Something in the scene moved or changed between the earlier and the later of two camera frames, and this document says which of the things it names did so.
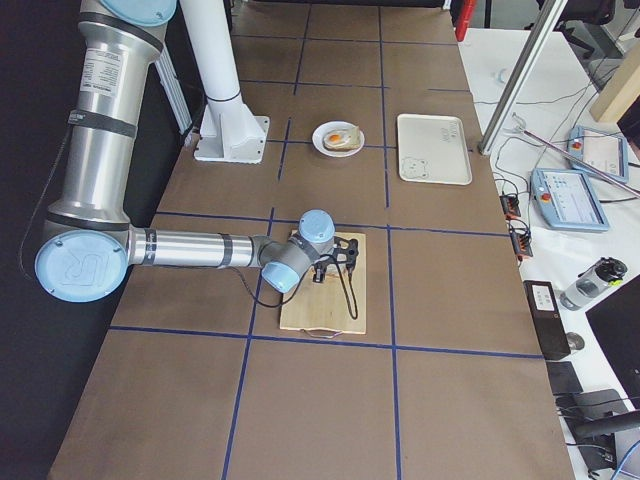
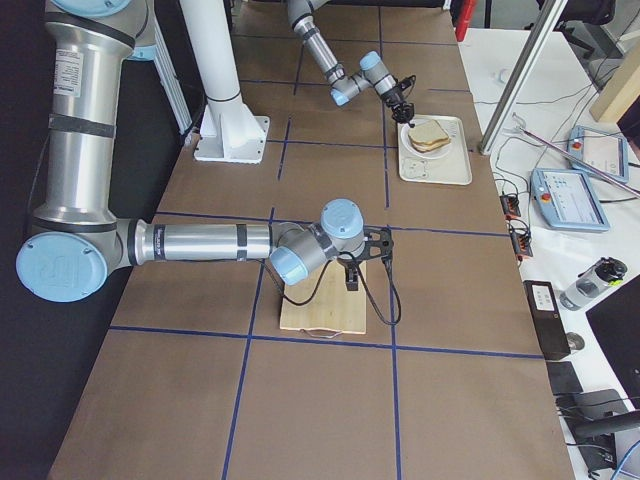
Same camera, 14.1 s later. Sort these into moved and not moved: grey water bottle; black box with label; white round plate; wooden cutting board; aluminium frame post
Moved: white round plate
Not moved: wooden cutting board; aluminium frame post; grey water bottle; black box with label
